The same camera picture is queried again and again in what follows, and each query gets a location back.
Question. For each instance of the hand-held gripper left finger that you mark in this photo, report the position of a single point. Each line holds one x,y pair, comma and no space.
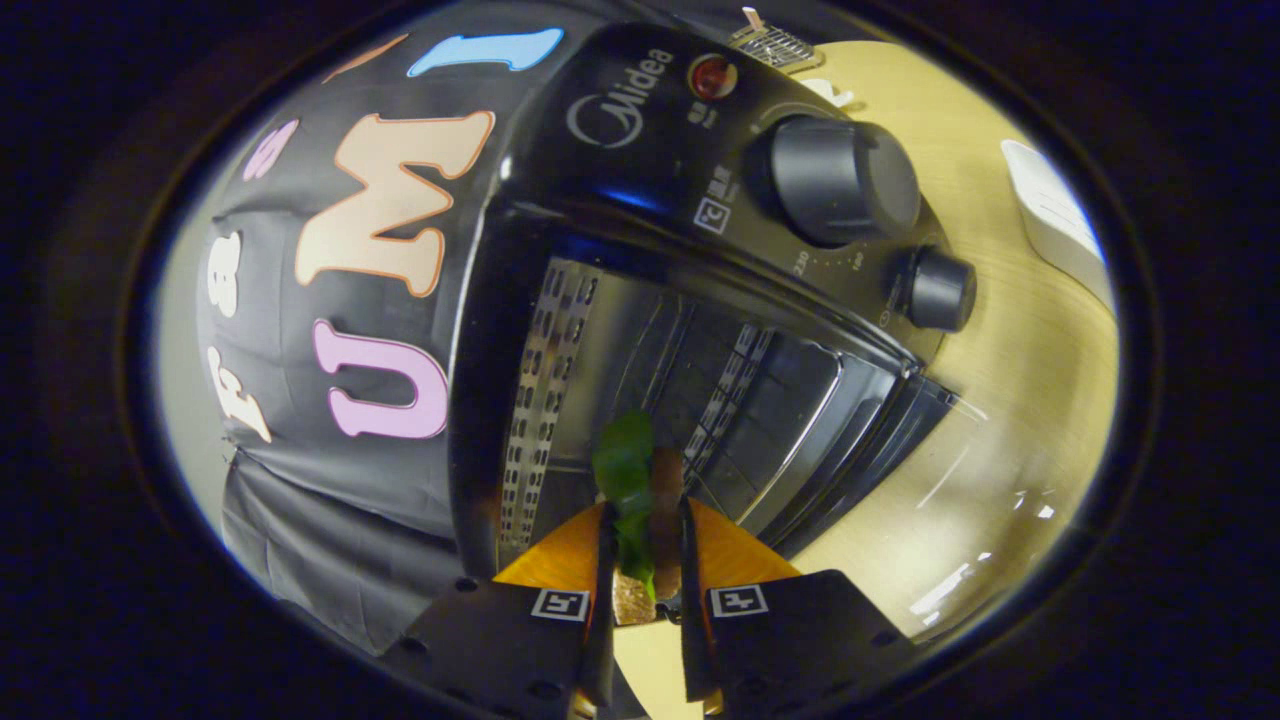
603,600

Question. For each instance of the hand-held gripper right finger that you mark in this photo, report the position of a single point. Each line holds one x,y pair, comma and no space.
692,600

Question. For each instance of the lettuce sandwich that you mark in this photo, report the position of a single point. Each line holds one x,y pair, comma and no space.
630,480

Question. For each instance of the black toaster oven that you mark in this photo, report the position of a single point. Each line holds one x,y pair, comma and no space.
640,150

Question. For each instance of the black backdrop cloth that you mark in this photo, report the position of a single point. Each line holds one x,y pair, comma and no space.
300,480

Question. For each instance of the white rectangular tray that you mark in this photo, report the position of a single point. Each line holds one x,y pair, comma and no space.
1055,215

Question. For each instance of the metal mesh holder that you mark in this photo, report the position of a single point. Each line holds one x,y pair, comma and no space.
775,45

